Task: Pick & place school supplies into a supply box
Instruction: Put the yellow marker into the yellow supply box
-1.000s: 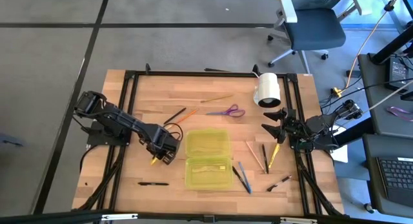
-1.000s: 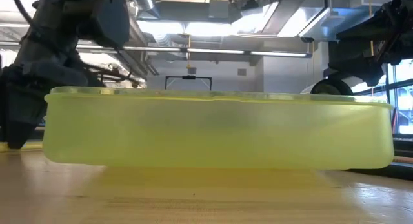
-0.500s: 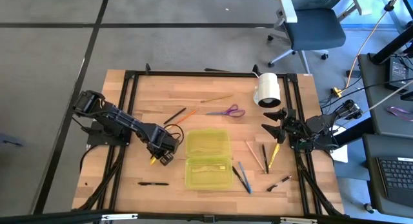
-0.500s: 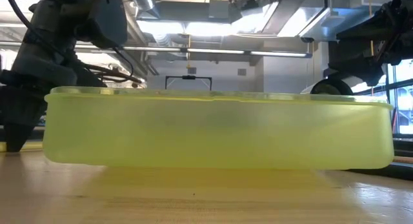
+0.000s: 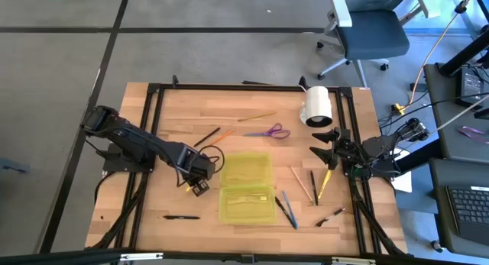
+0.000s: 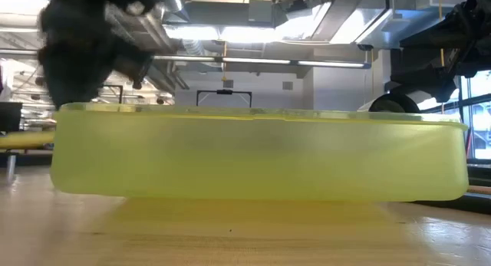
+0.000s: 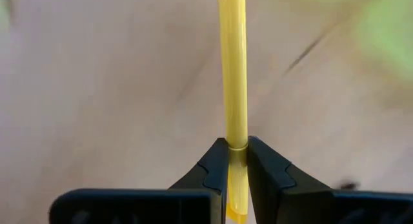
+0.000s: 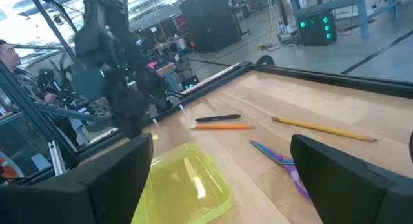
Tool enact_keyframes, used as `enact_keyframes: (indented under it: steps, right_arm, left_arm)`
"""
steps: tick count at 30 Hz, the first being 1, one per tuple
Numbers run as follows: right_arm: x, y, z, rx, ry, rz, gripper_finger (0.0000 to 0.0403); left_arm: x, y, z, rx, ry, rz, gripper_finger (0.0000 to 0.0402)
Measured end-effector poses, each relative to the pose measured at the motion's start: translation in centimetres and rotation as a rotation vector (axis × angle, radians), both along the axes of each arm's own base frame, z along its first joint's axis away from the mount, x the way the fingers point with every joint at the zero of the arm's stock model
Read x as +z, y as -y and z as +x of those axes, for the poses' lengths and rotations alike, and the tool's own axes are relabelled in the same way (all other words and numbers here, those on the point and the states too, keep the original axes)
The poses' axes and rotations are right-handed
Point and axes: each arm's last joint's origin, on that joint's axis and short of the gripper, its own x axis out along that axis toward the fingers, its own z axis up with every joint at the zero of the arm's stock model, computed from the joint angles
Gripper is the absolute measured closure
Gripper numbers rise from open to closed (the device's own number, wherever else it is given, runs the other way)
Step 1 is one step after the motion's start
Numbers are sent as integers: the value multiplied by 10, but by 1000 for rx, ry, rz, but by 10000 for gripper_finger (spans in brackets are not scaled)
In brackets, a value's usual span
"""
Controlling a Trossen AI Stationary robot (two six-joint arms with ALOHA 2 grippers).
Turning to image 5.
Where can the black and silver pen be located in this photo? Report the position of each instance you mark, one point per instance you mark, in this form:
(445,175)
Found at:
(330,217)

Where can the black power adapter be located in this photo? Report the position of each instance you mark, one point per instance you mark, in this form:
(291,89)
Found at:
(470,87)

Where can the purple ribbon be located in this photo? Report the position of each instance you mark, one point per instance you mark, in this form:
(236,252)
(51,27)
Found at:
(467,131)

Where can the orange pencil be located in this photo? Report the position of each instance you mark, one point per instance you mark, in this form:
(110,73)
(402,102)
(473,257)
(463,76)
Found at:
(223,136)

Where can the yellow-green translucent supply box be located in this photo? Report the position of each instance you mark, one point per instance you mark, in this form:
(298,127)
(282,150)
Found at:
(248,169)

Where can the grey office chair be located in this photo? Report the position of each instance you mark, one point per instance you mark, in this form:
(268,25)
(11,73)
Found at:
(372,34)

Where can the black keyboard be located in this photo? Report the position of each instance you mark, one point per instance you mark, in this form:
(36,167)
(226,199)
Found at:
(471,209)

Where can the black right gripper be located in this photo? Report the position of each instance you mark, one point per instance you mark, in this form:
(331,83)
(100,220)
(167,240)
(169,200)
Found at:
(345,152)

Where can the white paper sheet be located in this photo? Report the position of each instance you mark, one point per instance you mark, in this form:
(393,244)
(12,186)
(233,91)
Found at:
(403,183)

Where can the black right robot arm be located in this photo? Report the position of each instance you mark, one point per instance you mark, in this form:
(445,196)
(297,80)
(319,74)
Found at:
(376,146)

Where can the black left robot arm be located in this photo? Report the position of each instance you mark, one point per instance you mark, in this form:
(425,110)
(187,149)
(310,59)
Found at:
(145,143)

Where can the blue pen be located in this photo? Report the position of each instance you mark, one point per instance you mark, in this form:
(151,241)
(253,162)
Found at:
(289,208)

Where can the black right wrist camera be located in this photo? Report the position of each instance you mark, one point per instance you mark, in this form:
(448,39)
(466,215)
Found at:
(343,135)

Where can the black desk beam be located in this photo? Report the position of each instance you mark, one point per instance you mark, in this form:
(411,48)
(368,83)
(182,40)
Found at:
(462,57)

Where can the dark grey keyboard desk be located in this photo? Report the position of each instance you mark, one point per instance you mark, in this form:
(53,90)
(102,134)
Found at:
(439,204)

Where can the yellow pencil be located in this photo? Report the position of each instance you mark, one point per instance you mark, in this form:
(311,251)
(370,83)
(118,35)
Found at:
(256,116)

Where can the yellow plug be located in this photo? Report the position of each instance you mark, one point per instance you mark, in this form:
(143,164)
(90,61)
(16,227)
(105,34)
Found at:
(398,109)

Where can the black aluminium table frame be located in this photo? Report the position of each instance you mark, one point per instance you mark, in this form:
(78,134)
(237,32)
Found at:
(229,87)

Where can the black rig crossbar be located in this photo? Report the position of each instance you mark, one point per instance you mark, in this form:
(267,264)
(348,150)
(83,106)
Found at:
(76,257)

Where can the yellow marker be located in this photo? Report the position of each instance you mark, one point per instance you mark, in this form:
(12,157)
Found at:
(325,184)

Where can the natural wood pencil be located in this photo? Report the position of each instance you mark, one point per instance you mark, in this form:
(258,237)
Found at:
(302,185)

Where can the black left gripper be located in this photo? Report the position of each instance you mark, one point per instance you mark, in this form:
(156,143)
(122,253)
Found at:
(196,163)

